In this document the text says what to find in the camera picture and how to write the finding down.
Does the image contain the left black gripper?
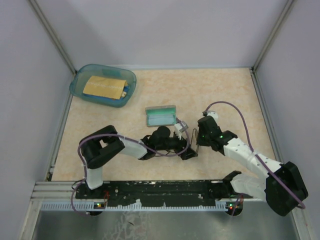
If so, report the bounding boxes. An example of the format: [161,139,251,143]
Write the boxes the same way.
[156,131,198,161]

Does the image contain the metal frame sunglasses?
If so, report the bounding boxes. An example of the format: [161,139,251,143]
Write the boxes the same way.
[190,128,200,153]

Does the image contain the light blue cleaning cloth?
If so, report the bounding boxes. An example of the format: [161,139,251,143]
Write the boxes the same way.
[146,114,176,127]

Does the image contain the grey glasses case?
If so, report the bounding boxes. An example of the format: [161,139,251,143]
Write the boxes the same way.
[145,105,177,127]

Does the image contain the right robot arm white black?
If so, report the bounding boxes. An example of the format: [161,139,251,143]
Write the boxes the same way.
[197,115,309,217]

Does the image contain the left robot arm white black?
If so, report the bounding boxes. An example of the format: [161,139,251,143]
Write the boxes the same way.
[77,123,198,199]

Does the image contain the teal plastic bin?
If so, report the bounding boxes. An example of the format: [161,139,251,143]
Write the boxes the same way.
[69,64,137,108]

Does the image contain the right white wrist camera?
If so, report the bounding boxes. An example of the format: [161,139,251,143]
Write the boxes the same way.
[202,110,219,123]

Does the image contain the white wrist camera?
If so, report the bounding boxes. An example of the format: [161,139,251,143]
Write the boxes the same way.
[174,121,188,140]
[202,110,219,123]

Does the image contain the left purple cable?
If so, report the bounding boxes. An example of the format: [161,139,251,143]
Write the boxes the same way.
[70,117,191,217]

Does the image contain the purple cable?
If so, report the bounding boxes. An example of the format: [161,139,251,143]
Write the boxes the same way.
[70,117,191,217]
[203,101,306,216]

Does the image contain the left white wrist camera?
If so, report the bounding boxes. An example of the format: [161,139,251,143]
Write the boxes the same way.
[174,121,188,140]

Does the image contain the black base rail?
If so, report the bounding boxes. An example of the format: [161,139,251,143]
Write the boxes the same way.
[70,180,249,216]

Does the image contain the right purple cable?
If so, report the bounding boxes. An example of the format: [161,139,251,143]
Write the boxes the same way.
[203,101,306,216]

